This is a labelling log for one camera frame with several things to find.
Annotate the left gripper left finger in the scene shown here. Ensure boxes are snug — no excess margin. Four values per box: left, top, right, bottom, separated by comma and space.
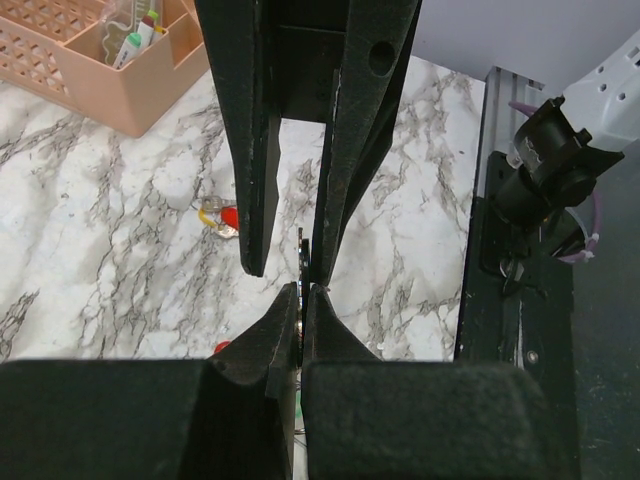
1, 284, 298, 479

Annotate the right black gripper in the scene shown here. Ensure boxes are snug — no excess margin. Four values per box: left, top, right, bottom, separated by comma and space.
195, 0, 421, 286

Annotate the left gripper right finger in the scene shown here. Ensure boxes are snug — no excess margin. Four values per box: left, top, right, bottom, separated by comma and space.
301, 285, 579, 479

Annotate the red key tag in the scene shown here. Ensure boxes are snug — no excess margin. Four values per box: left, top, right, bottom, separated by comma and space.
213, 340, 231, 355

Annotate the large grey keyring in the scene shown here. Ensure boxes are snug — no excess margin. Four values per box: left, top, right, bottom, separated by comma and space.
296, 227, 310, 368

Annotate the clear bag of items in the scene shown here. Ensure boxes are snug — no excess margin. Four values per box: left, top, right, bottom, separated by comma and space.
99, 0, 166, 68

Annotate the orange plastic file organizer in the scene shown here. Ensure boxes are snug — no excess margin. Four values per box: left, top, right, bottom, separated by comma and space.
1, 1, 209, 137

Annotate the black metal base frame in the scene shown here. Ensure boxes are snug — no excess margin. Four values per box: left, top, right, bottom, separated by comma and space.
454, 151, 581, 479

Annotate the aluminium rail frame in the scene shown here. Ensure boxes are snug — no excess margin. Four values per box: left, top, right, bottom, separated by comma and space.
474, 66, 551, 198

